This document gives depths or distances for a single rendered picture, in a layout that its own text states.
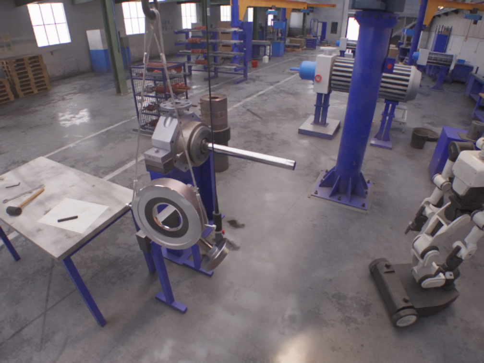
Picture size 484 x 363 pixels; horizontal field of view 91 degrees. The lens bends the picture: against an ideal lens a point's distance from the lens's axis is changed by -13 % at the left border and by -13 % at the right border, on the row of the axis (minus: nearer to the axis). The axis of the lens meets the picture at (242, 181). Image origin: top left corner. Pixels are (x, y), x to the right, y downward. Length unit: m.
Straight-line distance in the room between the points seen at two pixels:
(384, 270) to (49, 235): 2.59
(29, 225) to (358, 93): 3.21
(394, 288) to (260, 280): 1.13
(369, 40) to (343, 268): 2.26
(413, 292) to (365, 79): 2.10
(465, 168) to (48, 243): 2.65
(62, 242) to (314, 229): 2.38
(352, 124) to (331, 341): 2.24
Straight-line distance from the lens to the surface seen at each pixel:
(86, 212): 2.14
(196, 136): 2.17
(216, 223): 1.44
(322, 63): 5.24
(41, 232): 2.14
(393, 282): 2.60
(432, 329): 2.73
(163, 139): 2.20
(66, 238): 1.99
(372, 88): 3.22
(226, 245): 1.36
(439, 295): 2.74
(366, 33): 3.16
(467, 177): 2.04
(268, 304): 2.42
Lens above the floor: 2.03
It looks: 32 degrees down
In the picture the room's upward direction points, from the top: straight up
